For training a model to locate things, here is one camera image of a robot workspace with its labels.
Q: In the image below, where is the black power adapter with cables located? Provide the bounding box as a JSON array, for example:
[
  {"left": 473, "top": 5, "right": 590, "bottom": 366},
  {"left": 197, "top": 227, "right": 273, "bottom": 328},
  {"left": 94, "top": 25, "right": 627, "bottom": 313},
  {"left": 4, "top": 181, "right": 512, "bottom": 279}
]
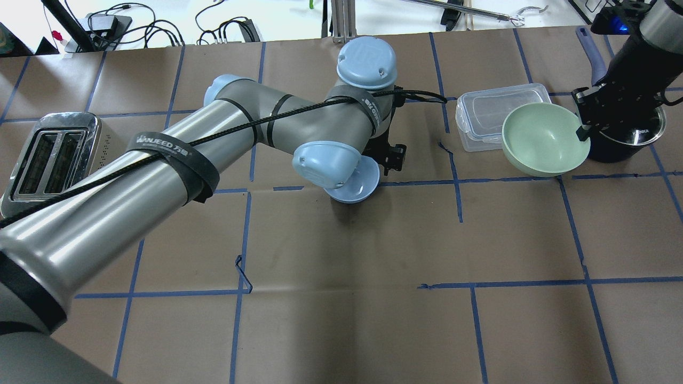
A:
[{"left": 51, "top": 1, "right": 260, "bottom": 53}]

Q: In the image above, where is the black velcro strap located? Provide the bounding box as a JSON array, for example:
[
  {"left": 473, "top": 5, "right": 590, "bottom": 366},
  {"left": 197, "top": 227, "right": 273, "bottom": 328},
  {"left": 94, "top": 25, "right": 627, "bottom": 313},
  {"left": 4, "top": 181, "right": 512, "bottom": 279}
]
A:
[{"left": 126, "top": 131, "right": 220, "bottom": 205}]

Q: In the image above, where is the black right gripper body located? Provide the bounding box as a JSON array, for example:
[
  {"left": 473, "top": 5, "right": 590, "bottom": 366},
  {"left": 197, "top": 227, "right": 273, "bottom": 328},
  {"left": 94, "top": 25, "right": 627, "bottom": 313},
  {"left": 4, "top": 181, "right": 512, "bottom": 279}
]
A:
[{"left": 571, "top": 81, "right": 663, "bottom": 134}]

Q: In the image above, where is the cream chrome toaster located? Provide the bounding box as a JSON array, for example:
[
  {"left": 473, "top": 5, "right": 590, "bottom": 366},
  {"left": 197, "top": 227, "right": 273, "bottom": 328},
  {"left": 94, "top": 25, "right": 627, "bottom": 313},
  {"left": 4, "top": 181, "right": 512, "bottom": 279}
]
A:
[{"left": 2, "top": 111, "right": 113, "bottom": 217}]

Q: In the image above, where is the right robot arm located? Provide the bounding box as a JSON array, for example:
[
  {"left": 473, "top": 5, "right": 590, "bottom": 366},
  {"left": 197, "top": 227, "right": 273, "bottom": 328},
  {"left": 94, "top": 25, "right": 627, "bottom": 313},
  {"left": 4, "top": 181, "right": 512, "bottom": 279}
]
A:
[{"left": 573, "top": 1, "right": 682, "bottom": 141}]

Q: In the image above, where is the blue bowl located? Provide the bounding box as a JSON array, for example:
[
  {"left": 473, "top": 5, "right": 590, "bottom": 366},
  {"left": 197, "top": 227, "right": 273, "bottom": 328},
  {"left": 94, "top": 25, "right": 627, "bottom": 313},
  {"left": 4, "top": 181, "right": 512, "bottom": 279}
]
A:
[{"left": 324, "top": 156, "right": 381, "bottom": 204}]

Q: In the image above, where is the metal rod with hook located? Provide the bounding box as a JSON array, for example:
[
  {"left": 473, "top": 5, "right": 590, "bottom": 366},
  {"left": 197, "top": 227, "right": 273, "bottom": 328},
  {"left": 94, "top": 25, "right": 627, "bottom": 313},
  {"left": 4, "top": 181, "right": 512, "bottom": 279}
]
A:
[{"left": 407, "top": 1, "right": 549, "bottom": 27}]

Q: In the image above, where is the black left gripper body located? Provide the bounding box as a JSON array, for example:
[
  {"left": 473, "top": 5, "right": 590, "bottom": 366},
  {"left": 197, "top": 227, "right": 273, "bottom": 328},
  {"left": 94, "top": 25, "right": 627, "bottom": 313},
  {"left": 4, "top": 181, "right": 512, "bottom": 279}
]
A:
[{"left": 363, "top": 95, "right": 407, "bottom": 173}]

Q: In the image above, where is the aluminium frame post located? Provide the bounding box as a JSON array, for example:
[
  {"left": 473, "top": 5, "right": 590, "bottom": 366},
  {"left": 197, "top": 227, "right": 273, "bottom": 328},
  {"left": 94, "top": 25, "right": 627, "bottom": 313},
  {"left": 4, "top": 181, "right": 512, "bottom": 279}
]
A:
[{"left": 330, "top": 0, "right": 357, "bottom": 44}]

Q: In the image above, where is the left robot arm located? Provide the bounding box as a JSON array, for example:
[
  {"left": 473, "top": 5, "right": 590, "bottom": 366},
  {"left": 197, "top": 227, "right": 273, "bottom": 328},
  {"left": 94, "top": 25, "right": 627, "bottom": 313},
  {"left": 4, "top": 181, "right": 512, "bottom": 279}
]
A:
[{"left": 1, "top": 36, "right": 401, "bottom": 383}]

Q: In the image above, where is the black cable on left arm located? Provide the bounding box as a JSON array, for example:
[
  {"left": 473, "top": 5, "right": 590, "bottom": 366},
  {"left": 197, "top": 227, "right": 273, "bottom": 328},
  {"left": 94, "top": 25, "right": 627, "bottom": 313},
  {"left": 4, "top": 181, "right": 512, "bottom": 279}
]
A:
[{"left": 0, "top": 89, "right": 449, "bottom": 227}]

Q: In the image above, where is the clear plastic food container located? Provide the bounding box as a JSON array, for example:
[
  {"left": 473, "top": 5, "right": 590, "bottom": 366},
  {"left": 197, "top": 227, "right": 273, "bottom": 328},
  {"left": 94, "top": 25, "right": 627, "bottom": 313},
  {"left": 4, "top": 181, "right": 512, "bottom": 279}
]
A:
[{"left": 455, "top": 83, "right": 551, "bottom": 153}]

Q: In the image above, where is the dark blue steel pot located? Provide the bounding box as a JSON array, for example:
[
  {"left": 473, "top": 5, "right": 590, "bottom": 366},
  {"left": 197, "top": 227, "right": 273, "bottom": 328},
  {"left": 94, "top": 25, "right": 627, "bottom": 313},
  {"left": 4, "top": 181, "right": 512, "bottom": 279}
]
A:
[{"left": 575, "top": 27, "right": 666, "bottom": 163}]

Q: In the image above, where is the green bowl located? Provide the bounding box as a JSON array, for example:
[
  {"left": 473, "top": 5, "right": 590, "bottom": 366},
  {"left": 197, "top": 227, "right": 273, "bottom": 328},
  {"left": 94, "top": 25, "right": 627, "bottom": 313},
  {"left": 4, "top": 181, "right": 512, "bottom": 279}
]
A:
[{"left": 502, "top": 102, "right": 591, "bottom": 177}]

